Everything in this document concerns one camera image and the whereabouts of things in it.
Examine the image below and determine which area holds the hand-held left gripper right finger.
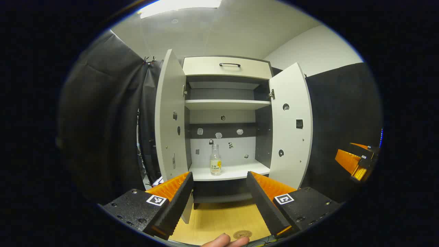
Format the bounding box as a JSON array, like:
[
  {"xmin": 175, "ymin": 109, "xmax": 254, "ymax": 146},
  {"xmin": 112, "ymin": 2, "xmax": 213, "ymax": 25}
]
[{"xmin": 246, "ymin": 171, "xmax": 343, "ymax": 240}]

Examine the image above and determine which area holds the white cabinet door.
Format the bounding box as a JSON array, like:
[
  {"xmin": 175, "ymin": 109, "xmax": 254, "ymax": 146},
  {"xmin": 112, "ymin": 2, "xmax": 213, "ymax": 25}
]
[
  {"xmin": 154, "ymin": 49, "xmax": 194, "ymax": 224},
  {"xmin": 268, "ymin": 62, "xmax": 313, "ymax": 190}
]

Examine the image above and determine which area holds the ceiling light panel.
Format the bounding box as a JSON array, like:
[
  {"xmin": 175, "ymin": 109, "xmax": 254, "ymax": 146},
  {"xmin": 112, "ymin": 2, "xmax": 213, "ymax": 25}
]
[{"xmin": 139, "ymin": 0, "xmax": 223, "ymax": 19}]

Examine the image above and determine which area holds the black backdrop cloth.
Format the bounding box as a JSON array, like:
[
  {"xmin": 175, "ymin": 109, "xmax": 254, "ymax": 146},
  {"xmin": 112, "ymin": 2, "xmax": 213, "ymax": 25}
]
[{"xmin": 57, "ymin": 29, "xmax": 383, "ymax": 206}]

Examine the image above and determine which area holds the white cabinet drawer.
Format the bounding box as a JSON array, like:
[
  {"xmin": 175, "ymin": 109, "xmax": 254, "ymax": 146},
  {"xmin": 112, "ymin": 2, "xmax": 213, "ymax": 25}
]
[{"xmin": 182, "ymin": 56, "xmax": 273, "ymax": 80}]

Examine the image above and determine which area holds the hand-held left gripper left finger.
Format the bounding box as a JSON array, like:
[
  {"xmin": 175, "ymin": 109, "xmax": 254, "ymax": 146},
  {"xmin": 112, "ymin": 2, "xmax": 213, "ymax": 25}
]
[{"xmin": 99, "ymin": 172, "xmax": 194, "ymax": 240}]

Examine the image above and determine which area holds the white grey cabinet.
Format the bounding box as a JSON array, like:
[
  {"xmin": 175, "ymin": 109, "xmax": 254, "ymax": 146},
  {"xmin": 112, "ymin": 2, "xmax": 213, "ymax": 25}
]
[{"xmin": 182, "ymin": 56, "xmax": 275, "ymax": 210}]

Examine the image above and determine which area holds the clear glass bottle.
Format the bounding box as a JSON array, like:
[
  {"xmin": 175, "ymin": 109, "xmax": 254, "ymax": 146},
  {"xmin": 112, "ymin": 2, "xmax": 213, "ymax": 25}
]
[{"xmin": 210, "ymin": 144, "xmax": 222, "ymax": 176}]

